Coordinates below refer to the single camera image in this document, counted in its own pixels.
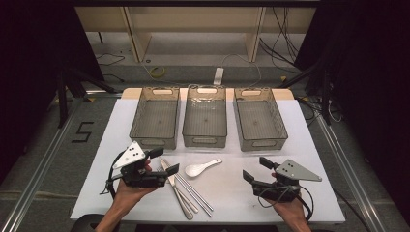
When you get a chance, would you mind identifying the white ceramic spoon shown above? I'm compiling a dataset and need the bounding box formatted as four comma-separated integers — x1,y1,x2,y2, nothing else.
185,158,223,179

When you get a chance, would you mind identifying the white cable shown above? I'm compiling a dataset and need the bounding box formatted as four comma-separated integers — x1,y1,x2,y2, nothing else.
221,52,263,88

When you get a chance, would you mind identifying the black metal stand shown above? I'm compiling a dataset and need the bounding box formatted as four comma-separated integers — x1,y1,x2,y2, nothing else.
56,67,119,130
277,61,333,126

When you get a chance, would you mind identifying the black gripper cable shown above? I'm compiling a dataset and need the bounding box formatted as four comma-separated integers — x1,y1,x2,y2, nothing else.
256,184,315,223
100,159,125,199

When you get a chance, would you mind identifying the person's right hand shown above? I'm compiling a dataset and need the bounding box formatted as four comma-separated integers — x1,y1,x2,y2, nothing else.
265,172,308,224

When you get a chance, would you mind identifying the pale wooden shelf frame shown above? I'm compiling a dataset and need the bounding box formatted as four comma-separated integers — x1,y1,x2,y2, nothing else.
74,6,317,64

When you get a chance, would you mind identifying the bundle of black cables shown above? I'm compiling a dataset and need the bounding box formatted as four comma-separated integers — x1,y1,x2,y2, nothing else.
259,7,303,71

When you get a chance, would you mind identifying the steel chopstick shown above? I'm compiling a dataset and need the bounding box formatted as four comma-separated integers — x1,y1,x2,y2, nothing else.
172,175,214,218
173,172,215,212

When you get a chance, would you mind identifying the white power strip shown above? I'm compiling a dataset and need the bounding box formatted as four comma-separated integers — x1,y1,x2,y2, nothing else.
213,67,224,86

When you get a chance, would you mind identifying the smoky transparent plastic bin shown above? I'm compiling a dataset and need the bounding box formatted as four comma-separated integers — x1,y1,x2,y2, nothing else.
182,84,228,149
233,86,289,153
129,86,181,151

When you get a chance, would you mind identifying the steel table knife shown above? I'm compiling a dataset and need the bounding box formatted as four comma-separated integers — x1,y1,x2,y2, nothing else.
159,157,194,221

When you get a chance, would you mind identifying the person's left hand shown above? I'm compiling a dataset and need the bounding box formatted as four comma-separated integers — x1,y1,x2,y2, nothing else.
114,159,159,211

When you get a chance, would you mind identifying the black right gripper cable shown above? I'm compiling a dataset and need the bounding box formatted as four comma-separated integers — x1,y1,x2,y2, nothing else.
256,184,315,223

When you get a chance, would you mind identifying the steel fork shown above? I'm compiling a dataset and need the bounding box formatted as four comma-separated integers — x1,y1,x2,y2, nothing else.
157,165,200,215

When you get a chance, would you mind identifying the black curtain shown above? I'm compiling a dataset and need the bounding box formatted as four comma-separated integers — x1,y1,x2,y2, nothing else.
294,0,410,223
0,0,104,182

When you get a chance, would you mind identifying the aluminium floor rail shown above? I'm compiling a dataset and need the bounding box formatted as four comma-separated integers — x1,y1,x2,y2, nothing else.
313,112,388,232
0,98,88,232

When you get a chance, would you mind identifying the tangle of floor cables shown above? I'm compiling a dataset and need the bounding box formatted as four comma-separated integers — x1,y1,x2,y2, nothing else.
298,96,343,127

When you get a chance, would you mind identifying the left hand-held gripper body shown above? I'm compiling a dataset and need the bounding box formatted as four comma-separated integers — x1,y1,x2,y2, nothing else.
111,140,169,189

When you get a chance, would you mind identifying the black floor cable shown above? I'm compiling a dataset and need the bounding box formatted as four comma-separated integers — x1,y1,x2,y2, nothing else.
96,52,126,67

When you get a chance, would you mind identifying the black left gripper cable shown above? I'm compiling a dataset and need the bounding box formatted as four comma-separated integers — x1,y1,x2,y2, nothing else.
100,159,125,199

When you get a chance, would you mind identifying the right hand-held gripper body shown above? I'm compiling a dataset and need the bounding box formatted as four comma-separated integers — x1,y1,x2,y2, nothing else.
252,159,323,203

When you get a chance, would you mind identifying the yellow cable coil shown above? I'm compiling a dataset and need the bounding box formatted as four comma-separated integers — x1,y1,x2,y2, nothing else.
149,66,167,79

